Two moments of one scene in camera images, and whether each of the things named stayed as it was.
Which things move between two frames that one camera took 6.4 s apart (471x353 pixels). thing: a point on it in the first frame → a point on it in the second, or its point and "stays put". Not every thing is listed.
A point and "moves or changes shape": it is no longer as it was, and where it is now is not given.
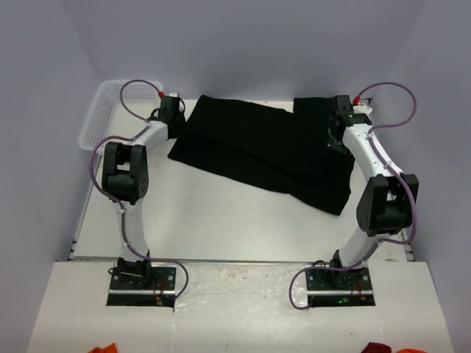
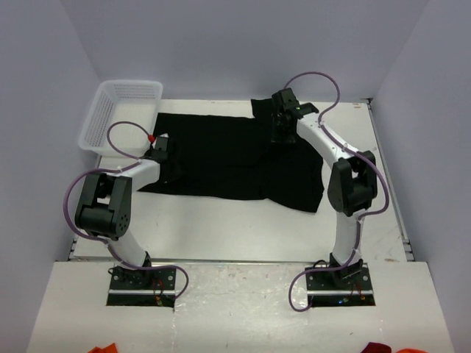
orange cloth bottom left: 110,348 stays put
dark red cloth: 373,347 stays put
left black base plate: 157,290 stays put
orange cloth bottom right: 411,351 stays put
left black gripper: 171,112 → 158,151
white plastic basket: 121,107 stays put
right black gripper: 333,143 → 278,138
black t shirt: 271,148 moves or changes shape
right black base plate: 334,288 stays put
